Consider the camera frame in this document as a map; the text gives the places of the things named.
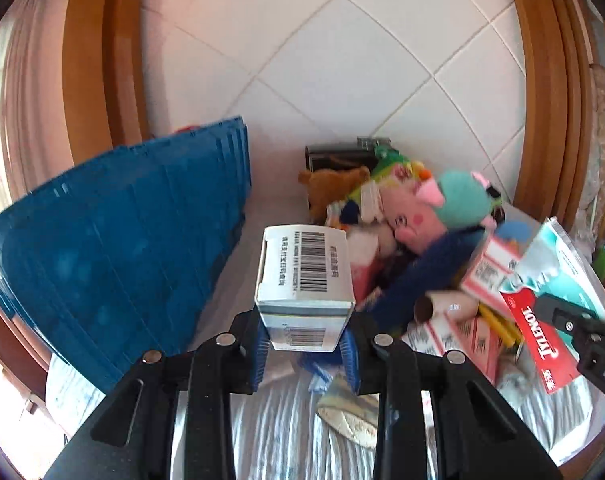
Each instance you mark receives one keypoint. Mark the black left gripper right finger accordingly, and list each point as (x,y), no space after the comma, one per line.
(477,434)

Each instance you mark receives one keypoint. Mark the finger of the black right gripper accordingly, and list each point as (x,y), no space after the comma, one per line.
(586,331)

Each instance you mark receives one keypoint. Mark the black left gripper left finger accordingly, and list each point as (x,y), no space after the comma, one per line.
(130,434)

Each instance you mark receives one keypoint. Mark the white cardboard tube roll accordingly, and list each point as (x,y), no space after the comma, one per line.
(457,305)

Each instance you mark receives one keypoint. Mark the white barcode carton box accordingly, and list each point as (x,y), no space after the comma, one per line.
(303,289)

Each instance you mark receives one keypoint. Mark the Tylenol red white pouch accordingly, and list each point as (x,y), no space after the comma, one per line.
(552,265)

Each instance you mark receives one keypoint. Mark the yellow marker pen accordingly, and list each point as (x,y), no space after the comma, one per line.
(508,333)

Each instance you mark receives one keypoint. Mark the pink white medicine box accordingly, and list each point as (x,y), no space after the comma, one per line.
(492,262)

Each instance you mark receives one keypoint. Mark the dark blue fuzzy brush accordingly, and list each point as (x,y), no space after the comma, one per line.
(407,281)

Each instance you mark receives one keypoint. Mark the blue plastic crate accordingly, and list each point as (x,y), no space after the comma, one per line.
(121,254)

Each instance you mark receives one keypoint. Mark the pink pig plush toy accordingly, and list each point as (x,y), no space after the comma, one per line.
(417,213)

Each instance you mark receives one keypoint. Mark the green yellow plush toy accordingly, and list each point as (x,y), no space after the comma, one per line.
(391,167)

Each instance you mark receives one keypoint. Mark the brown teddy bear plush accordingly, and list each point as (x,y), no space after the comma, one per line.
(326,186)

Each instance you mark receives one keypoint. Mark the black box at wall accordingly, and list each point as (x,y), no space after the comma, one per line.
(340,156)

